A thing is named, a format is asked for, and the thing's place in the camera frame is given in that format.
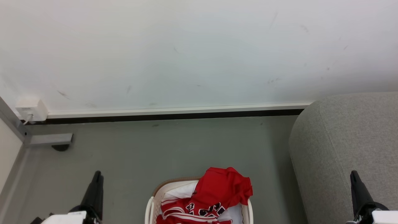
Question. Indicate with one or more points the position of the beige partition panel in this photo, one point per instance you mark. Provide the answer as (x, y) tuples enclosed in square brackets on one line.
[(7, 152)]

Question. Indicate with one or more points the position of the grey fabric sofa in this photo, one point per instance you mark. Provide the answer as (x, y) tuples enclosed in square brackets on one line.
[(342, 146)]

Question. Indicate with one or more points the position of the black round frame foot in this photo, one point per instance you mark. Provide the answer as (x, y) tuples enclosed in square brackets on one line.
[(61, 147)]

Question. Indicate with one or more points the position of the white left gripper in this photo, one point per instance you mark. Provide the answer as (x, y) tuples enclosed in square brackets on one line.
[(73, 217)]

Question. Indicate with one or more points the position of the red jersey with white stripes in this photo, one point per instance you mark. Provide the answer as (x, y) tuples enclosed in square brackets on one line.
[(217, 189)]

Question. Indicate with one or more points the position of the white cloth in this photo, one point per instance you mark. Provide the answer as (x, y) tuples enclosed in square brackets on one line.
[(183, 190)]

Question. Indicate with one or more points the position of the white wall outlet box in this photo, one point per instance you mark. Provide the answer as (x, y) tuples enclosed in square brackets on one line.
[(31, 109)]

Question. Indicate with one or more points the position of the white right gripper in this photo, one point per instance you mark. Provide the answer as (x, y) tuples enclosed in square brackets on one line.
[(381, 216)]

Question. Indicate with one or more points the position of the grey metal frame foot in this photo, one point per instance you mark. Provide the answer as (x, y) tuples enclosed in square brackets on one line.
[(46, 139)]

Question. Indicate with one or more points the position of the white baseboard strip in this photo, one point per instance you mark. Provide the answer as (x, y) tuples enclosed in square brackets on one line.
[(174, 110)]

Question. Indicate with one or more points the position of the white laundry basket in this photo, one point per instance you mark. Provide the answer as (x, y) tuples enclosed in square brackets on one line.
[(151, 207)]

